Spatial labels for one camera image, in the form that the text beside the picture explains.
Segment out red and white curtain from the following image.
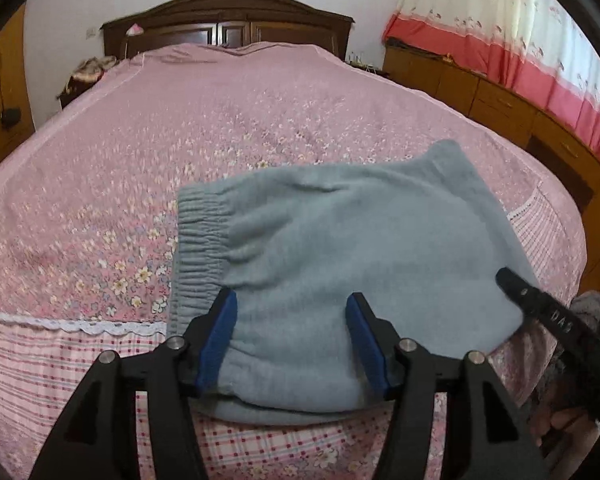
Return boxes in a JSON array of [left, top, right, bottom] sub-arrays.
[[382, 0, 600, 162]]

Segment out pink bedside lamp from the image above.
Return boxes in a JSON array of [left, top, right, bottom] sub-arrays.
[[123, 22, 145, 61]]

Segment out person's right hand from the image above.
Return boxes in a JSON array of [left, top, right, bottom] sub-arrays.
[[534, 399, 600, 463]]

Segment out dark wooden headboard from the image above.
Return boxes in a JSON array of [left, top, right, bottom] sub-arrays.
[[101, 0, 356, 62]]

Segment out yellow wooden wardrobe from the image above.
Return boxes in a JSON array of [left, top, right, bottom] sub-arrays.
[[0, 4, 37, 178]]

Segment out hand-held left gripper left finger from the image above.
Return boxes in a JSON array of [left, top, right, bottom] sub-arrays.
[[30, 287, 239, 480]]

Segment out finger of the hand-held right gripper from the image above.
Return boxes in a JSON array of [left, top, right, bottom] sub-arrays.
[[495, 266, 577, 337]]

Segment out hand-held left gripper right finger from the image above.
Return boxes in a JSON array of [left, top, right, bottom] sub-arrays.
[[345, 292, 549, 480]]

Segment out pile of clothes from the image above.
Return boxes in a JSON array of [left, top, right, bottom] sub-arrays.
[[72, 55, 119, 82]]

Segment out grey pants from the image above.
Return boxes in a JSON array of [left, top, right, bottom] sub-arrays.
[[167, 139, 542, 427]]

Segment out dark wooden nightstand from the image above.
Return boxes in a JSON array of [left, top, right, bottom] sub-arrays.
[[56, 57, 117, 111]]

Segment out orange wooden cabinet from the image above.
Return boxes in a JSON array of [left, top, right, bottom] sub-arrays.
[[382, 39, 600, 283]]

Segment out pink floral bedspread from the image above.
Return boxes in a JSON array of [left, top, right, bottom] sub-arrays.
[[0, 42, 589, 480]]

